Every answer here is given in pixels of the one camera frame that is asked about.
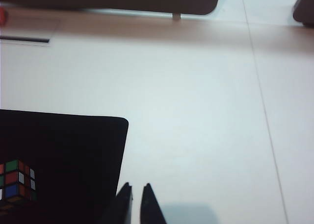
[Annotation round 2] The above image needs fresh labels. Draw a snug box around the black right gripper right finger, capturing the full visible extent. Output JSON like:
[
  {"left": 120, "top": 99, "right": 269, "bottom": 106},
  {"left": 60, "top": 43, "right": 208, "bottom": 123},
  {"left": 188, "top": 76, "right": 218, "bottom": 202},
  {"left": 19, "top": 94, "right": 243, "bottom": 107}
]
[{"left": 140, "top": 183, "right": 168, "bottom": 224}]

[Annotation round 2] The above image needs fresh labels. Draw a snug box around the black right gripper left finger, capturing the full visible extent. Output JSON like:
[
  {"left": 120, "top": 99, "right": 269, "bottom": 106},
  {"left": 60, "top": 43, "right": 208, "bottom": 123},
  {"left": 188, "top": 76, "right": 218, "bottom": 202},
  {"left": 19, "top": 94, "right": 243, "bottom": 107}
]
[{"left": 98, "top": 182, "right": 134, "bottom": 224}]

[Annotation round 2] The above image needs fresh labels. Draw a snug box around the multicolour Rubik's cube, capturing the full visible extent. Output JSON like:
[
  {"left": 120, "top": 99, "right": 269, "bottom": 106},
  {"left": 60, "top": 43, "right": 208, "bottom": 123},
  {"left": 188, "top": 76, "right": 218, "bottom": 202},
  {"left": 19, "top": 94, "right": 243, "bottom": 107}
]
[{"left": 0, "top": 159, "right": 37, "bottom": 202}]

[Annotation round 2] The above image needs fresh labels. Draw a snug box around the black UGREEN mouse pad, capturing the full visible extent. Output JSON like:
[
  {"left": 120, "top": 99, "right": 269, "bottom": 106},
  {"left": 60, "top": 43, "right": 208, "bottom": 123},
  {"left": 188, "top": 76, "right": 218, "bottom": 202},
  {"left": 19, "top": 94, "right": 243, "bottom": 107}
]
[{"left": 0, "top": 109, "right": 130, "bottom": 224}]

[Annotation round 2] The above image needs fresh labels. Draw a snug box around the orange cloth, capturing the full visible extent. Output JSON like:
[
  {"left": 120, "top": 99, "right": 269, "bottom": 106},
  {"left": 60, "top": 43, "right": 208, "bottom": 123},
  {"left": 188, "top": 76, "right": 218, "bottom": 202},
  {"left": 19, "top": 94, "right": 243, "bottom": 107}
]
[{"left": 0, "top": 7, "right": 8, "bottom": 26}]

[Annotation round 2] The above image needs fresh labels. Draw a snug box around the dark object top right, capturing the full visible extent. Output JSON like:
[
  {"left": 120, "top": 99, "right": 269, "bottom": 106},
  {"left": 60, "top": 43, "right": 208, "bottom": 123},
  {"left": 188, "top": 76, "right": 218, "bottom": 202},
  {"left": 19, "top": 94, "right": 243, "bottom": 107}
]
[{"left": 292, "top": 0, "right": 314, "bottom": 28}]

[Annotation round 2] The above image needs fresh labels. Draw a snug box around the grey desk cable slot cover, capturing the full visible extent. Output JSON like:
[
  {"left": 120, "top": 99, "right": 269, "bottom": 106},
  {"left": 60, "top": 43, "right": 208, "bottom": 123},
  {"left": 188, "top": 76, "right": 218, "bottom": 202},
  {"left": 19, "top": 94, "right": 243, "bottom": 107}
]
[{"left": 0, "top": 35, "right": 51, "bottom": 44}]

